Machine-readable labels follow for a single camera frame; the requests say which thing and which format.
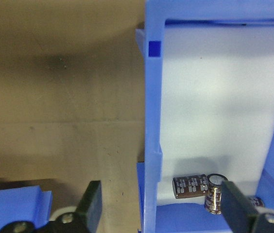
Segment blue bin with push buttons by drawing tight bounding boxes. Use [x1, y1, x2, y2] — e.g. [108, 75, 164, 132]
[0, 184, 53, 233]

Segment blue bin with capacitors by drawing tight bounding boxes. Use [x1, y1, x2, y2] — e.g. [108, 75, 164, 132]
[135, 0, 274, 233]

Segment dark brown cylindrical capacitor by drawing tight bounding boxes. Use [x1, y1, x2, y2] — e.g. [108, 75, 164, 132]
[204, 172, 228, 216]
[172, 174, 210, 200]
[247, 196, 266, 208]

